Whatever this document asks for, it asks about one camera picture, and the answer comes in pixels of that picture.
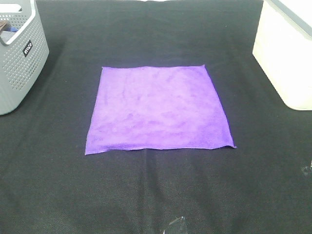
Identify purple microfiber towel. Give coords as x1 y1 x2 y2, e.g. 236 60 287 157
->
85 65 235 155

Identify clear tape piece bottom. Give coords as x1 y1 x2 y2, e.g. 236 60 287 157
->
162 216 188 234

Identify clear tape piece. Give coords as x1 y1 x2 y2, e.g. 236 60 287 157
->
301 161 312 176
162 216 188 234

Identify black table cover cloth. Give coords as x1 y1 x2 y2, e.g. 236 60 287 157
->
0 0 312 234

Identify white plastic storage bin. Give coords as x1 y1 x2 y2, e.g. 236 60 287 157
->
253 0 312 111

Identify grey perforated plastic basket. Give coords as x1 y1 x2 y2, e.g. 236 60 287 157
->
0 0 49 115

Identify clear tape piece right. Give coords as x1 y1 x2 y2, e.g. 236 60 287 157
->
301 161 312 176

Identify folded cloths inside basket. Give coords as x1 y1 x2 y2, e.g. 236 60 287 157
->
0 20 18 40

